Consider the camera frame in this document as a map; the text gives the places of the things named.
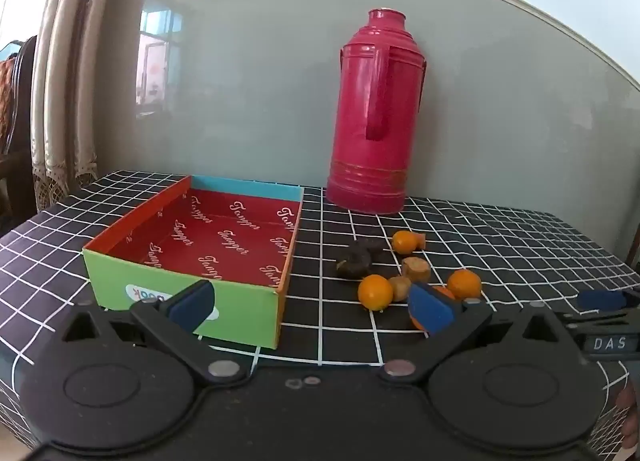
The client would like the small brown kiwi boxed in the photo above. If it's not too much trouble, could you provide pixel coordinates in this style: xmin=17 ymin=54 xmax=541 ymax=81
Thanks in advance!
xmin=389 ymin=275 xmax=413 ymax=303

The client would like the dark brown dried fruit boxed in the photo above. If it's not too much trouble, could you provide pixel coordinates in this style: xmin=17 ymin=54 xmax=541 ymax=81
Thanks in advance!
xmin=335 ymin=253 xmax=373 ymax=278
xmin=352 ymin=239 xmax=386 ymax=263

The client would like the beige lace curtain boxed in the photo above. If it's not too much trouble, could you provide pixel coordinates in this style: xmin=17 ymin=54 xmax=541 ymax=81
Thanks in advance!
xmin=29 ymin=0 xmax=120 ymax=212

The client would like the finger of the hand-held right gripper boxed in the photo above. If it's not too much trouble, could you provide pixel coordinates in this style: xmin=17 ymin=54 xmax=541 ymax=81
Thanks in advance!
xmin=576 ymin=288 xmax=640 ymax=313
xmin=554 ymin=310 xmax=640 ymax=334

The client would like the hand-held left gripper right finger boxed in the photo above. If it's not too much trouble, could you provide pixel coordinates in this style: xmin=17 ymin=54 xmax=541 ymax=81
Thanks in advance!
xmin=377 ymin=282 xmax=567 ymax=387

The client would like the carrot chunk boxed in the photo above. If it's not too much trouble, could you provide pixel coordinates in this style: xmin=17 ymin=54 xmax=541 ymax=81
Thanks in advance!
xmin=401 ymin=256 xmax=432 ymax=285

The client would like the person's right hand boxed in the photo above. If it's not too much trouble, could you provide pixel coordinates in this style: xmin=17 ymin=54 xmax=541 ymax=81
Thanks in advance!
xmin=616 ymin=380 xmax=640 ymax=443

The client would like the dark wooden wicker chair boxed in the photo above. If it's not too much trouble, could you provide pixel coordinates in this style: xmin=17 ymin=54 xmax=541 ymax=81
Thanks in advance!
xmin=0 ymin=36 xmax=39 ymax=237

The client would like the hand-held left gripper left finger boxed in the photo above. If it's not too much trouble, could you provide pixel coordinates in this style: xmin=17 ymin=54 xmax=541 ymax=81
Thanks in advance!
xmin=61 ymin=280 xmax=252 ymax=388

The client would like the red thermos flask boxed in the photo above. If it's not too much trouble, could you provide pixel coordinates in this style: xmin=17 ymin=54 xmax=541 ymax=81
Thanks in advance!
xmin=326 ymin=8 xmax=427 ymax=214

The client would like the colourful cardboard box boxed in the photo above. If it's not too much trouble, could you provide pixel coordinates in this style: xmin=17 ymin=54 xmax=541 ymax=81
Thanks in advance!
xmin=82 ymin=174 xmax=306 ymax=349

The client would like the black checked tablecloth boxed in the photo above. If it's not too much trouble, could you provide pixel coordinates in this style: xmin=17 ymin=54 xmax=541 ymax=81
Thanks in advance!
xmin=0 ymin=170 xmax=640 ymax=448

